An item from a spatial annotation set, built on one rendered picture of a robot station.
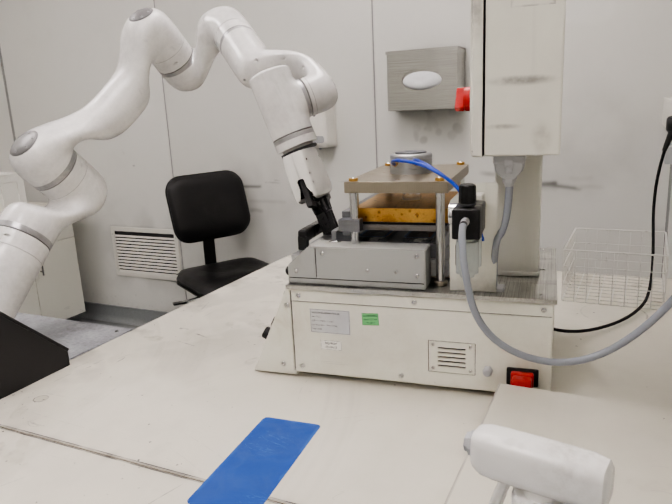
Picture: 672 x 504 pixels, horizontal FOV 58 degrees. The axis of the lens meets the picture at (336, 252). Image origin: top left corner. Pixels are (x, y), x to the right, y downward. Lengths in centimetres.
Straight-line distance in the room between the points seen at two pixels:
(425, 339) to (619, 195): 171
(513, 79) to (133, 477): 79
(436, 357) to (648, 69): 179
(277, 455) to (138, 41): 98
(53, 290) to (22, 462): 279
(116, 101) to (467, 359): 96
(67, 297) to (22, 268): 249
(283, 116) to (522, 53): 46
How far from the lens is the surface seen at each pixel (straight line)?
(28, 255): 140
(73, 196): 149
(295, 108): 120
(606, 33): 264
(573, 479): 38
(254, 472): 90
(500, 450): 39
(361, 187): 105
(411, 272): 103
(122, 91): 151
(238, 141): 319
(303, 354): 114
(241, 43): 137
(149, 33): 151
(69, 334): 156
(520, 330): 103
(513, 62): 97
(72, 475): 99
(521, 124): 97
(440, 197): 102
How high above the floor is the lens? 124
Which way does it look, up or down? 14 degrees down
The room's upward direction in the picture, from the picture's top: 3 degrees counter-clockwise
